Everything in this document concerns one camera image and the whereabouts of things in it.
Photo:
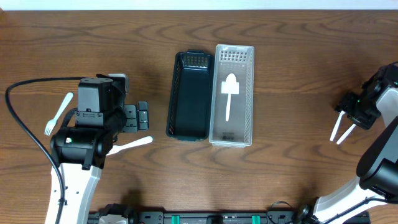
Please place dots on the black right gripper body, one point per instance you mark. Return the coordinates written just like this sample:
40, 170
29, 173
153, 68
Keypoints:
351, 112

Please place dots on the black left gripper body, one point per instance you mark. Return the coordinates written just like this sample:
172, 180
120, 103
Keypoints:
137, 117

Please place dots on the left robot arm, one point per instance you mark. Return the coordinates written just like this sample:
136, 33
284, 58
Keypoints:
80, 151

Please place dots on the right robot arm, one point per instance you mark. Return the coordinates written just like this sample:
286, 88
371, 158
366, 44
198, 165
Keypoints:
375, 182

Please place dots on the white plastic fork lower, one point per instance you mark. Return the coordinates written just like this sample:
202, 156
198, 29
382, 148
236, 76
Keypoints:
142, 141

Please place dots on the white plastic fork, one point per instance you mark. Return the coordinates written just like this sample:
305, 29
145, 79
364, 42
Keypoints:
52, 123
142, 141

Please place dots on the dark green plastic basket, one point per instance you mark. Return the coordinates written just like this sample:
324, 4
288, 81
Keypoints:
190, 96

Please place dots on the white plastic fork far left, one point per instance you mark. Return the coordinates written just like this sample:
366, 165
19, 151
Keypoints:
52, 123

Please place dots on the clear plastic basket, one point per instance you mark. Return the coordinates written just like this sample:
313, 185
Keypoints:
237, 132

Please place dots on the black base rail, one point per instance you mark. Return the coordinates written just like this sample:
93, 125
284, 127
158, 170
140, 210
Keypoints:
116, 213

